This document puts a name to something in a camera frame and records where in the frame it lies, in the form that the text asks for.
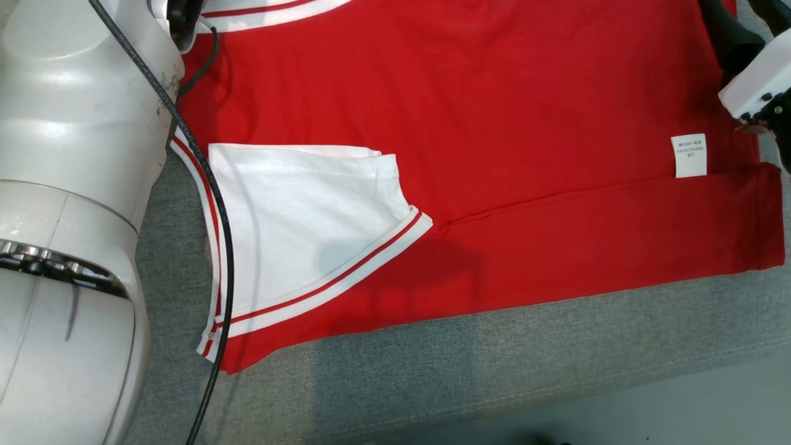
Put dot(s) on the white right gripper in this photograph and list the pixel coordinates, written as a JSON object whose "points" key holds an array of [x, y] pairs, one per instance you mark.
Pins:
{"points": [[763, 77]]}

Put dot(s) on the red t-shirt with white sleeves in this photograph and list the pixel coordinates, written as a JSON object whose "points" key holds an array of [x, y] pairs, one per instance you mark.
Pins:
{"points": [[494, 123]]}

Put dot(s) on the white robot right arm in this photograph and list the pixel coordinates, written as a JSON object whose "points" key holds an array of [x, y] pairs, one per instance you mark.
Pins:
{"points": [[782, 133]]}

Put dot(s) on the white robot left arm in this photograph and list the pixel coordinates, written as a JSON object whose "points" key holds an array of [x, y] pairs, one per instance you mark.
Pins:
{"points": [[62, 185]]}

